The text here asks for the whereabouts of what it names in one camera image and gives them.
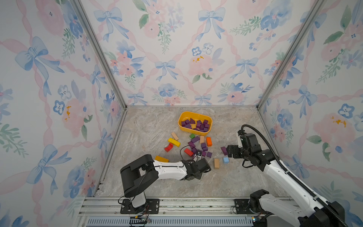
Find purple long brick top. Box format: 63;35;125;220
191;136;200;143

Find orange brick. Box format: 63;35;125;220
206;137;213;147

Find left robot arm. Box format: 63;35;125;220
120;154;211;209

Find orange-yellow brick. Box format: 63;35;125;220
155;156;169;163

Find red flat brick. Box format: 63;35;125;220
184;148;194;157

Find yellow long brick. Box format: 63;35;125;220
168;138;181;147

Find purple long brick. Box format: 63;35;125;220
191;136;200;143
221;147;228;156

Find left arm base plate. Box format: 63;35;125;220
120;199;160;214

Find red bridge brick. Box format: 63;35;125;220
164;143;174;152

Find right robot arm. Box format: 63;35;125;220
227;130;347;227

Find yellow plastic storage bin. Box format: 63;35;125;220
178;111;213;136

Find natural wood brick right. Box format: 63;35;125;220
214;159;220;169

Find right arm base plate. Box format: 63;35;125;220
233;199;254;214

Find aluminium mounting rail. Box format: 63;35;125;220
75;195;315;227

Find natural wood brick top left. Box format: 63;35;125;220
171;132;179;141

